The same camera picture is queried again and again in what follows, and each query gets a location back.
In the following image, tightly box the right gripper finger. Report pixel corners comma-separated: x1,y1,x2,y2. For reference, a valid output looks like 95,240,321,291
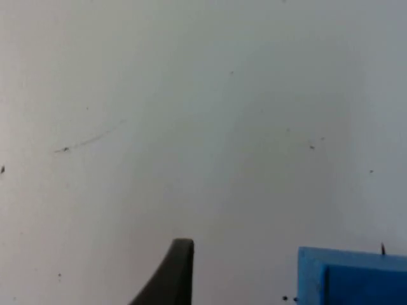
127,238,195,305

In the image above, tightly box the blue cube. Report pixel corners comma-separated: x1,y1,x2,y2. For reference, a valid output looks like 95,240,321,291
296,246,407,305

